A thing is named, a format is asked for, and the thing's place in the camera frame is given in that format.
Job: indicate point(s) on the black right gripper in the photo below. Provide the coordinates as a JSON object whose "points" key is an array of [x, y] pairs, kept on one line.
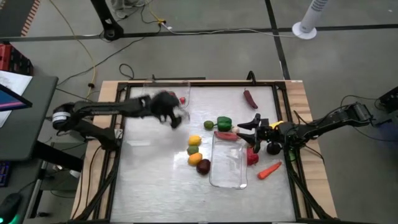
{"points": [[270, 133]]}

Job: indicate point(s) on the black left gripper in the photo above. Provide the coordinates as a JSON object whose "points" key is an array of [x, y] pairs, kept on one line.
{"points": [[163, 104]]}

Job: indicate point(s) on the white garlic bulb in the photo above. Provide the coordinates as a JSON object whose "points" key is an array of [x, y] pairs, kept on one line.
{"points": [[236, 129]]}

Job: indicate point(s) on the red bell pepper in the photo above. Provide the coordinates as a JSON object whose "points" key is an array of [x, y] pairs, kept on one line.
{"points": [[252, 157]]}

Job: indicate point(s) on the long red pepper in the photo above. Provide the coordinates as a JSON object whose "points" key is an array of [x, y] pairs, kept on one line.
{"points": [[226, 136]]}

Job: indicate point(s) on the green bell pepper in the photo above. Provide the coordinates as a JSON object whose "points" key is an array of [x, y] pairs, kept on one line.
{"points": [[224, 124]]}

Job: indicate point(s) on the yellow lemon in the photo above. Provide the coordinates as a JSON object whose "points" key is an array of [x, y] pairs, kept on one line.
{"points": [[195, 159], [195, 140]]}

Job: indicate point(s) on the dark red chili pepper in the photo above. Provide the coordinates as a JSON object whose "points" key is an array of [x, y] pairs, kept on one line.
{"points": [[250, 99]]}

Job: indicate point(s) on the clear plastic basket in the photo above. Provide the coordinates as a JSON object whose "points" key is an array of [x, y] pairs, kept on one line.
{"points": [[228, 165], [155, 87]]}

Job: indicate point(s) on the green lime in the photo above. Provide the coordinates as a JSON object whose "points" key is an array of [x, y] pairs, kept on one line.
{"points": [[208, 125], [192, 150]]}

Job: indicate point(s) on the orange carrot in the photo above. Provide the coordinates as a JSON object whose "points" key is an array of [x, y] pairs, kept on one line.
{"points": [[269, 170]]}

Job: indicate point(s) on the small green vegetable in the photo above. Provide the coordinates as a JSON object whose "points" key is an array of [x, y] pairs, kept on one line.
{"points": [[291, 155]]}

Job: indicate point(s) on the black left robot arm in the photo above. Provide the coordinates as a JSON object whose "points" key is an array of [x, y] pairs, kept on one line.
{"points": [[93, 109]]}

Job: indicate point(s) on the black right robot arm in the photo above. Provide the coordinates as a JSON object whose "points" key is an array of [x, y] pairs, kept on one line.
{"points": [[335, 119]]}

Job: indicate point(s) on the small red tomato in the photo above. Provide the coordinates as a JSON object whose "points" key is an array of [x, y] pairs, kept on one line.
{"points": [[182, 100]]}

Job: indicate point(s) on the dark round avocado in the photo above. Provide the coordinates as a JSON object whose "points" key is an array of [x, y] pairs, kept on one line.
{"points": [[273, 148]]}

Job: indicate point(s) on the dark grey desk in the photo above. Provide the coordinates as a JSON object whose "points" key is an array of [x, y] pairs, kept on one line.
{"points": [[31, 124]]}

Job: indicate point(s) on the black equipment box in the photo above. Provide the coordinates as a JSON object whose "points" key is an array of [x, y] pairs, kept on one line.
{"points": [[390, 99]]}

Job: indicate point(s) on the computer monitor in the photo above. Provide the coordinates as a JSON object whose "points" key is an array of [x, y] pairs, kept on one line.
{"points": [[12, 101]]}

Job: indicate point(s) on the white paper sheet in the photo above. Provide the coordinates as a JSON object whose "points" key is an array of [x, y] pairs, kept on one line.
{"points": [[15, 81]]}

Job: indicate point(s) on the red plastic crate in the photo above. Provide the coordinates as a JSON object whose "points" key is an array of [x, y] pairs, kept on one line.
{"points": [[7, 59]]}

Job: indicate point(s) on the black keyboard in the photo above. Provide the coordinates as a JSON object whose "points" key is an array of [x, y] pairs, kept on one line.
{"points": [[3, 174]]}

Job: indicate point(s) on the black computer mouse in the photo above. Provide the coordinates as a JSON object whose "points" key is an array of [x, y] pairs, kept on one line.
{"points": [[9, 207]]}

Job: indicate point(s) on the dark mat with orange edge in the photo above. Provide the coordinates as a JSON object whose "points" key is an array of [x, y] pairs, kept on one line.
{"points": [[12, 15]]}

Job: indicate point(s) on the black metal table frame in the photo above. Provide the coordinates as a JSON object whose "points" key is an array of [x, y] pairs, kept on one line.
{"points": [[202, 84]]}

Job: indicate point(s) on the black camera stand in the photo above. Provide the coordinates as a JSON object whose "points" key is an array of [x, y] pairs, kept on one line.
{"points": [[107, 25]]}

